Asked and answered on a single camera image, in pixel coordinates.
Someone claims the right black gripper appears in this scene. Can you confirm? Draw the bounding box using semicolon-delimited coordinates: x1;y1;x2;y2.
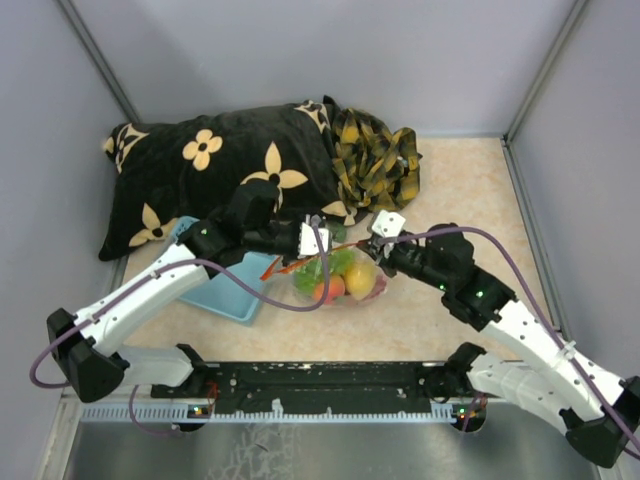
358;235;451;291

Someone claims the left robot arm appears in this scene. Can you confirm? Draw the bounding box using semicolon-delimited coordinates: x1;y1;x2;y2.
46;180;331;403

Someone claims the small green fabric leaf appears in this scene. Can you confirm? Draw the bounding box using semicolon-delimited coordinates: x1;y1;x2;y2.
328;223;347;243

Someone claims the green lettuce leaf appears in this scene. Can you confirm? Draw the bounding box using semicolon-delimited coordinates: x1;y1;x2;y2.
293;249;357;291

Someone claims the yellow lemon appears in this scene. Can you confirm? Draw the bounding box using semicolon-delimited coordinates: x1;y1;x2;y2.
344;262;376;300

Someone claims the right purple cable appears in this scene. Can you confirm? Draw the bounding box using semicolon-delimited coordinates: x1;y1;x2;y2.
377;225;640;464

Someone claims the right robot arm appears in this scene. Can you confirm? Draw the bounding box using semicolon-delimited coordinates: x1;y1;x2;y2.
363;212;639;468

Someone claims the orange peach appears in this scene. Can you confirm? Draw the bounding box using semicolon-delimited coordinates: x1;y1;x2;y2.
313;275;346;304

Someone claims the yellow plaid shirt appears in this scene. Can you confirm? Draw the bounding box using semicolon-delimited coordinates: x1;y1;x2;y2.
332;108;422;214

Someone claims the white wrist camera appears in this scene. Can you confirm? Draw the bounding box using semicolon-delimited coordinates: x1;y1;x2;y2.
368;210;406;238
298;215;332;258

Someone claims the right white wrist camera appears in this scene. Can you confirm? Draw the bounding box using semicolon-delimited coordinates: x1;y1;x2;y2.
368;210;406;238

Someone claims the clear zip bag orange zipper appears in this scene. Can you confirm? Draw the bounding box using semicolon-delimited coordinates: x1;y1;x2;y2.
260;243;388;307

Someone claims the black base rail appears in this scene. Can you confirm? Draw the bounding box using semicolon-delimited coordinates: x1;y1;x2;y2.
149;359;501;416

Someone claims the light blue plastic basket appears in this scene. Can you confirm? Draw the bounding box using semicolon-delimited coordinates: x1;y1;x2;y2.
172;215;279;326

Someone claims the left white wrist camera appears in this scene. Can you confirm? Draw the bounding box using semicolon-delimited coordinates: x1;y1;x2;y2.
298;215;332;258

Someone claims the black floral pillow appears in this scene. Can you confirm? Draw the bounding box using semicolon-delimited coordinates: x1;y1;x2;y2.
98;97;366;262

